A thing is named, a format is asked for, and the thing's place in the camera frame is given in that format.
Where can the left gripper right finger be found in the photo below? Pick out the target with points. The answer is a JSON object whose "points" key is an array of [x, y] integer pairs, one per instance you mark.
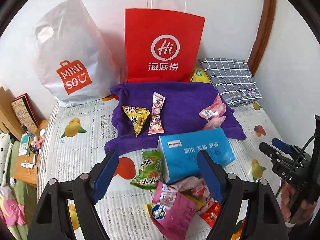
{"points": [[227, 189]]}

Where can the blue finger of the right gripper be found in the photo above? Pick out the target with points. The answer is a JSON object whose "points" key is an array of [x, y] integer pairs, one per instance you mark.
{"points": [[284, 147]]}

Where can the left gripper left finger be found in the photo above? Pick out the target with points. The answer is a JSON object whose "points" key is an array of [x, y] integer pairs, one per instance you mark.
{"points": [[88, 189]]}

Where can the white strawberry jelly packet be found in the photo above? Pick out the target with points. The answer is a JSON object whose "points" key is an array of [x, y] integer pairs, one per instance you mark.
{"points": [[198, 191]]}

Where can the small red snack packet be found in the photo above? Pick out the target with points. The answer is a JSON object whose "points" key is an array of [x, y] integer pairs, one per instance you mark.
{"points": [[211, 214]]}

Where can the pale pink packet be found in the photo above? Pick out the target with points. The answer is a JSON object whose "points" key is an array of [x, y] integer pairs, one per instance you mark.
{"points": [[185, 183]]}

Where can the large pink snack bag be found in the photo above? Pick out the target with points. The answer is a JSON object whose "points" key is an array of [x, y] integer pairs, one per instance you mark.
{"points": [[172, 212]]}

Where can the green snack packet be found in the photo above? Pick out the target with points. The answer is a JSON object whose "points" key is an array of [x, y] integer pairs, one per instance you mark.
{"points": [[150, 171]]}

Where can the fruit print bed sheet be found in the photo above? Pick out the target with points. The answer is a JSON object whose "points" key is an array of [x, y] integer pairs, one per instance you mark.
{"points": [[75, 140]]}

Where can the blue tissue pack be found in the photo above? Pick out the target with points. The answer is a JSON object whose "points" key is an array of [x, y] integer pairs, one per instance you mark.
{"points": [[180, 152]]}

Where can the pink wrapped snack pair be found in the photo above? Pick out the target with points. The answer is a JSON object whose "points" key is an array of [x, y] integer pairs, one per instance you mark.
{"points": [[214, 114]]}

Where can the grey checked folded cloth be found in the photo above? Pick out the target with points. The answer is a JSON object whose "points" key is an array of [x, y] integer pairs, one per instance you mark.
{"points": [[232, 79]]}

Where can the yellow triangular snack packet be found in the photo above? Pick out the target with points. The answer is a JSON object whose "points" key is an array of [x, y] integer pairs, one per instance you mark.
{"points": [[137, 116]]}

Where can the pink cartoon candy packet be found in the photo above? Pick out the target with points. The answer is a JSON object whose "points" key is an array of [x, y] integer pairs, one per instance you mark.
{"points": [[155, 126]]}

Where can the red framed book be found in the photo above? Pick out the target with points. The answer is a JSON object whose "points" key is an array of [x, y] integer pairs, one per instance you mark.
{"points": [[23, 110]]}

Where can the purple towel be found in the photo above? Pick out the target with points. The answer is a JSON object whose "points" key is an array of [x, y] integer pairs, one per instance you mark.
{"points": [[180, 112]]}

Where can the yellow packet behind towel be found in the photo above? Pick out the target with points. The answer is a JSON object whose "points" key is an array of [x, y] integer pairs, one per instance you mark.
{"points": [[199, 75]]}

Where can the white Miniso plastic bag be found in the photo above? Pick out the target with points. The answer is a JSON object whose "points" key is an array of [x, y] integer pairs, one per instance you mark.
{"points": [[70, 57]]}

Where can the red Haidilao paper bag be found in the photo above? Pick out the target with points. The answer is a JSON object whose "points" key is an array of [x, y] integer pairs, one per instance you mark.
{"points": [[161, 45]]}

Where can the brown wooden door frame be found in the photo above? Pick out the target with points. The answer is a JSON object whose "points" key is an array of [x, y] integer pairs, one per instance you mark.
{"points": [[263, 34]]}

